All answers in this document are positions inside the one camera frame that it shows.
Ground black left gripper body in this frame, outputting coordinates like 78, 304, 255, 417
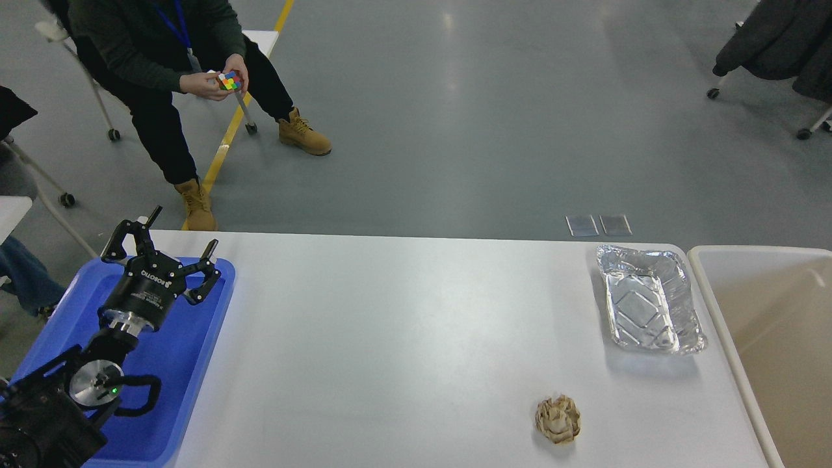
98, 253, 185, 333

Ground grey chair at left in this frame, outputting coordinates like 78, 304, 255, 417
0, 86, 98, 257

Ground blue jeans leg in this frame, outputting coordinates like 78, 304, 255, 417
1, 236, 65, 322

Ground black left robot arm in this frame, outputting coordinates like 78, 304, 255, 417
2, 220, 235, 467

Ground colourful puzzle cube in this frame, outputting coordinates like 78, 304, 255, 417
216, 70, 242, 92

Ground chair with dark coat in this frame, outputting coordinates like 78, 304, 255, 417
711, 1, 831, 105

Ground white side table corner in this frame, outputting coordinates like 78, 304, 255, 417
0, 196, 33, 244

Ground left floor metal plate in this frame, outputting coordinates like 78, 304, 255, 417
565, 215, 599, 238

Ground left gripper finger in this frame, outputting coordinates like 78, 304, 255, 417
174, 238, 221, 306
103, 206, 164, 263

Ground aluminium foil tray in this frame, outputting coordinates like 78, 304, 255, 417
595, 244, 709, 356

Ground seated person dark clothes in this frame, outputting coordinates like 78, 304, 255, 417
66, 1, 332, 231

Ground crumpled brown paper ball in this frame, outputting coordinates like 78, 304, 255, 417
534, 394, 582, 445

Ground white rolling chair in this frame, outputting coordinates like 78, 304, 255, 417
36, 19, 279, 142

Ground right floor metal plate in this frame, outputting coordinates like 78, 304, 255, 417
599, 215, 633, 237

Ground floor metal plate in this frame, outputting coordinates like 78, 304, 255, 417
599, 215, 633, 237
565, 215, 599, 238

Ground beige plastic bin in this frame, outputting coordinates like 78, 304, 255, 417
688, 246, 831, 467

